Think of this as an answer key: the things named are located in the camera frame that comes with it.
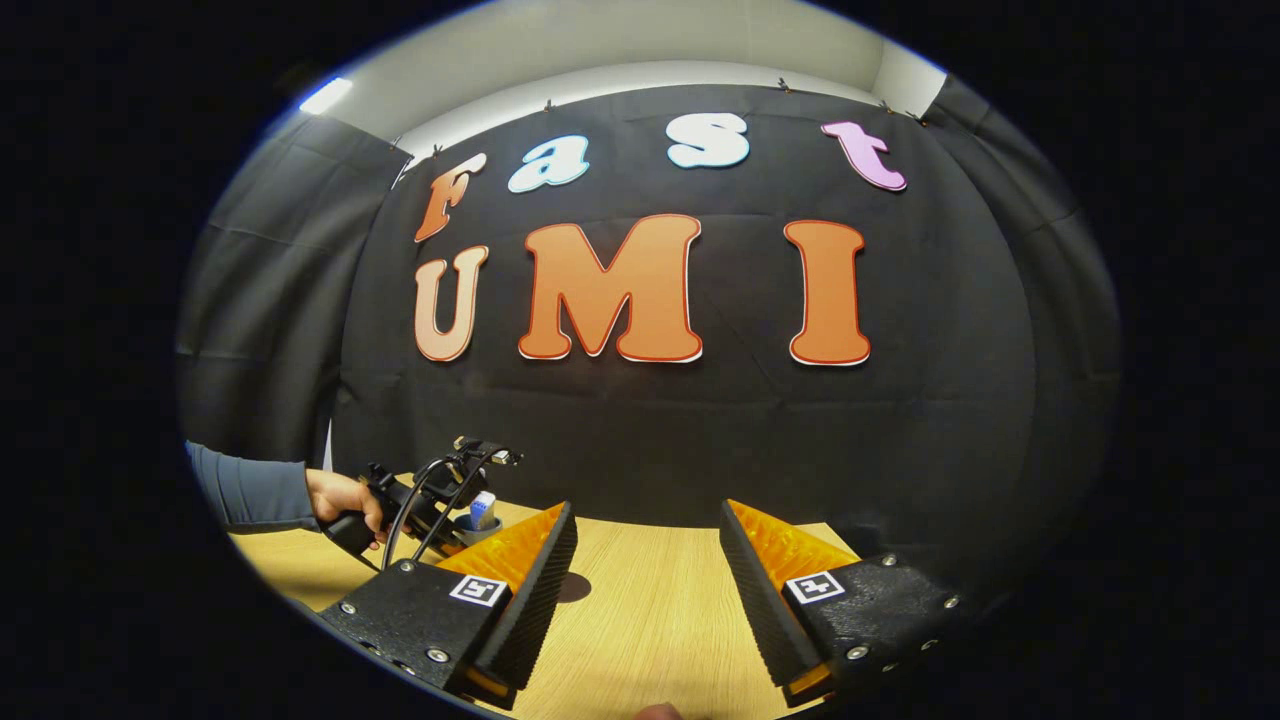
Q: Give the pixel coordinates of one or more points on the round dark brown coaster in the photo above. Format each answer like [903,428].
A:
[575,588]

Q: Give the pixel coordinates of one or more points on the ceiling light panel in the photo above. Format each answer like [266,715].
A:
[325,95]

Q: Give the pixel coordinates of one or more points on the white cup with blue inside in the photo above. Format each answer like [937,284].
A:
[490,524]

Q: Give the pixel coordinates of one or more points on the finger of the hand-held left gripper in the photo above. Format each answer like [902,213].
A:
[462,545]

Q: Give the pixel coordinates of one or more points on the white toothpaste tube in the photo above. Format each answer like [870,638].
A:
[483,505]

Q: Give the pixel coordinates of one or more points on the wooden desktop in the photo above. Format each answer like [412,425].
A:
[650,620]

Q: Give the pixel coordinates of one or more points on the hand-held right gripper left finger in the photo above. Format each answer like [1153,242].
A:
[520,610]

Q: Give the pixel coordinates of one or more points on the dark grey side curtain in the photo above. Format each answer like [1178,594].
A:
[1060,380]
[270,300]

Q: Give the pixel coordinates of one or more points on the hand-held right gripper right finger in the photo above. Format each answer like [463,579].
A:
[765,610]

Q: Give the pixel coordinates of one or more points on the black backdrop cloth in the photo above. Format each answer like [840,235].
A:
[680,430]

